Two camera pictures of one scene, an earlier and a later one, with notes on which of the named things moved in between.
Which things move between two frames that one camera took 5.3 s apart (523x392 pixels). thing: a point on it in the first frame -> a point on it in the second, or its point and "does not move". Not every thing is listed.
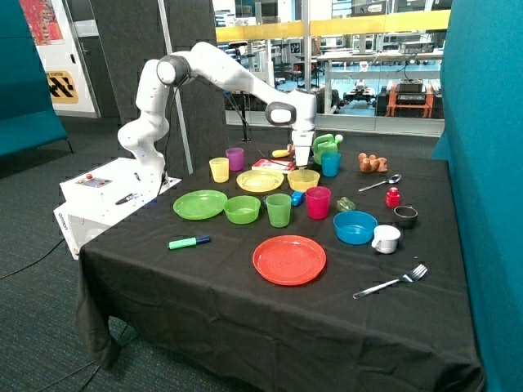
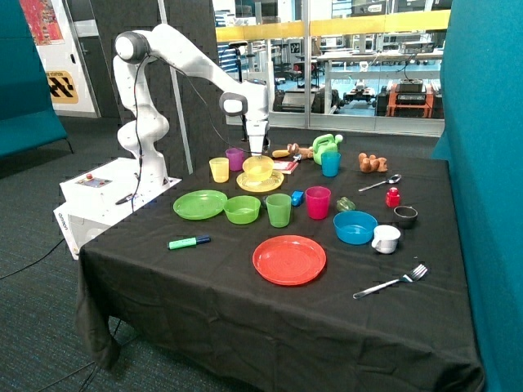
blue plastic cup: [331, 163] does not move
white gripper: [302, 140] -> [257, 130]
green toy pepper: [345, 204] does not move
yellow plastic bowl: [301, 181] -> [258, 168]
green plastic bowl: [242, 209] does not move
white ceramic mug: [386, 238] does not move
